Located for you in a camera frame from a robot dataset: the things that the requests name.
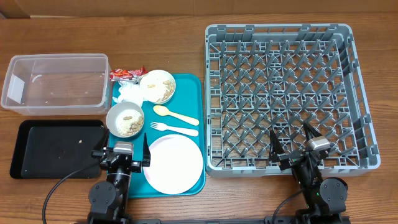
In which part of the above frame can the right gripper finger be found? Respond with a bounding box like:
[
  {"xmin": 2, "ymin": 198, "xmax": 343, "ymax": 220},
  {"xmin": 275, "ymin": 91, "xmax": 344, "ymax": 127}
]
[
  {"xmin": 303, "ymin": 121, "xmax": 322, "ymax": 141},
  {"xmin": 269, "ymin": 130, "xmax": 285, "ymax": 162}
]

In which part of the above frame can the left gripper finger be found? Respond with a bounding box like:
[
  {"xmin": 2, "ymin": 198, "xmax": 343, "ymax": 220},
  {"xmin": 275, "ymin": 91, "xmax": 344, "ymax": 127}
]
[
  {"xmin": 91, "ymin": 129, "xmax": 109, "ymax": 157},
  {"xmin": 142, "ymin": 133, "xmax": 151, "ymax": 167}
]

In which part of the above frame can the pink round plate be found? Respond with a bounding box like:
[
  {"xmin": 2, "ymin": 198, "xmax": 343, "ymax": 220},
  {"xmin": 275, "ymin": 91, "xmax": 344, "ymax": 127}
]
[{"xmin": 144, "ymin": 134, "xmax": 203, "ymax": 195}]

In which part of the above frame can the white plastic fork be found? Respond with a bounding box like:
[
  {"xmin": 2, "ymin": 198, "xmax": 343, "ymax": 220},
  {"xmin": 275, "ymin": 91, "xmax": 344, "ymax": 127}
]
[{"xmin": 150, "ymin": 122, "xmax": 199, "ymax": 137}]

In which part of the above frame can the grey bowl with rice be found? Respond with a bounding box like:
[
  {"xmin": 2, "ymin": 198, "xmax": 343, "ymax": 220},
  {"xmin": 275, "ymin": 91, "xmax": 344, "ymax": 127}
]
[{"xmin": 106, "ymin": 102, "xmax": 145, "ymax": 138}]

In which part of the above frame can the yellow plastic spoon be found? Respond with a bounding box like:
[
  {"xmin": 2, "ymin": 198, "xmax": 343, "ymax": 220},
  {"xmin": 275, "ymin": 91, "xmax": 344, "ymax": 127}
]
[{"xmin": 153, "ymin": 105, "xmax": 200, "ymax": 126}]

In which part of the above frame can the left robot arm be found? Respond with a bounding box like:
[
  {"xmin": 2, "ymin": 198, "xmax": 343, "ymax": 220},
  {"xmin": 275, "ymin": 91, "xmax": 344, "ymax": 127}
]
[{"xmin": 87, "ymin": 129, "xmax": 150, "ymax": 223}]

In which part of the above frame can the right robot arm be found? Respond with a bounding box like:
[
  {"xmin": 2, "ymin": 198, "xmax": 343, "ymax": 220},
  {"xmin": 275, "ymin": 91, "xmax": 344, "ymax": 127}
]
[{"xmin": 269, "ymin": 122, "xmax": 350, "ymax": 223}]

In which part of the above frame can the grey dishwasher rack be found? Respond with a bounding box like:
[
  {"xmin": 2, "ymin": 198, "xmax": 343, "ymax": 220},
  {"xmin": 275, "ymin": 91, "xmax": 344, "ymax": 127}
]
[{"xmin": 205, "ymin": 24, "xmax": 381, "ymax": 177}]

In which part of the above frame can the teal serving tray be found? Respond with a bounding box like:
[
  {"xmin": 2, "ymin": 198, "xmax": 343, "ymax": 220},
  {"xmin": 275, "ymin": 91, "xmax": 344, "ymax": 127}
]
[{"xmin": 128, "ymin": 74, "xmax": 206, "ymax": 198}]

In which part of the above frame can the black tray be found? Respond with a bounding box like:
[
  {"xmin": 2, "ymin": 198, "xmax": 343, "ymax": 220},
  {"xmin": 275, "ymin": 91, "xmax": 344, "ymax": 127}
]
[{"xmin": 9, "ymin": 119, "xmax": 105, "ymax": 179}]

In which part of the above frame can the crumpled white napkin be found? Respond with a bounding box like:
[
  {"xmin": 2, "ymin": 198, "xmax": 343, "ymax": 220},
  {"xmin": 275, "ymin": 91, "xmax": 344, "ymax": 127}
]
[{"xmin": 113, "ymin": 81, "xmax": 144, "ymax": 107}]

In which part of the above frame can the white bowl with nuts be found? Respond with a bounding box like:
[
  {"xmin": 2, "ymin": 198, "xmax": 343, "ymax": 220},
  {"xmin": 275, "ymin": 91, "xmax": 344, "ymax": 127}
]
[{"xmin": 139, "ymin": 70, "xmax": 177, "ymax": 105}]

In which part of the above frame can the red snack wrapper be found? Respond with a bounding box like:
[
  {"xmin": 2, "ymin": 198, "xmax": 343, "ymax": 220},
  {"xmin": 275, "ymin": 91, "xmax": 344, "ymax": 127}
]
[{"xmin": 109, "ymin": 67, "xmax": 148, "ymax": 83}]

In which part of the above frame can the clear plastic bin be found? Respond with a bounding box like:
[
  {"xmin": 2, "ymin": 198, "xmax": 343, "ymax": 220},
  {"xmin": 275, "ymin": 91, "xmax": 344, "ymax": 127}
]
[{"xmin": 1, "ymin": 54, "xmax": 112, "ymax": 116}]

